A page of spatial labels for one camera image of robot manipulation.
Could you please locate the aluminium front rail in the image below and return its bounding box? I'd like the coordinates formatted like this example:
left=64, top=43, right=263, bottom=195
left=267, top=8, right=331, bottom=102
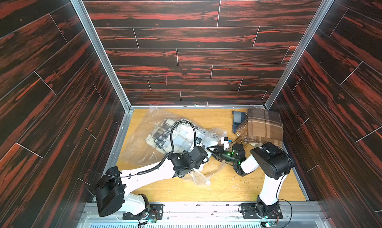
left=77, top=202, right=332, bottom=228

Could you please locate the blue grey striped scarf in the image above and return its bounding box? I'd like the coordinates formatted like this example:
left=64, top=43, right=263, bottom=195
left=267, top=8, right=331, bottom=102
left=232, top=111, right=248, bottom=133

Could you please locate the dark brown scarf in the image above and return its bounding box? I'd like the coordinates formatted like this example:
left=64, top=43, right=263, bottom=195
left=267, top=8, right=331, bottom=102
left=235, top=108, right=284, bottom=146

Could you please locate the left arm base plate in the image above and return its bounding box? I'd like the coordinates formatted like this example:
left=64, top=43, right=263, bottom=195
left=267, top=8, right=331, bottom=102
left=122, top=203, right=164, bottom=223

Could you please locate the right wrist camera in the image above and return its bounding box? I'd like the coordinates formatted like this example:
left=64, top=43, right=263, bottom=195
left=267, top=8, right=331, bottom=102
left=220, top=137, right=232, bottom=151

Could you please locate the clear plastic vacuum bag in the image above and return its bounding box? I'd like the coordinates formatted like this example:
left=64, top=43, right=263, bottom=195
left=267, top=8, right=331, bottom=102
left=117, top=106, right=227, bottom=170

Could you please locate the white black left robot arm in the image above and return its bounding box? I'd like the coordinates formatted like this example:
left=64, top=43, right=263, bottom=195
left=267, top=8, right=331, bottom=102
left=95, top=146, right=209, bottom=220

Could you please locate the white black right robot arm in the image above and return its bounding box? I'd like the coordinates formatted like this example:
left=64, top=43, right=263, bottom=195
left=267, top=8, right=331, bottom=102
left=207, top=142, right=294, bottom=219

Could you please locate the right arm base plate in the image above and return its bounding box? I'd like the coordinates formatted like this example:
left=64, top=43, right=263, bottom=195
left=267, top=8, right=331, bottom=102
left=238, top=202, right=283, bottom=220

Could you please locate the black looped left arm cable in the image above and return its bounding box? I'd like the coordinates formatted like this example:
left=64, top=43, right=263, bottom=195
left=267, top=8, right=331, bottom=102
left=170, top=120, right=198, bottom=157

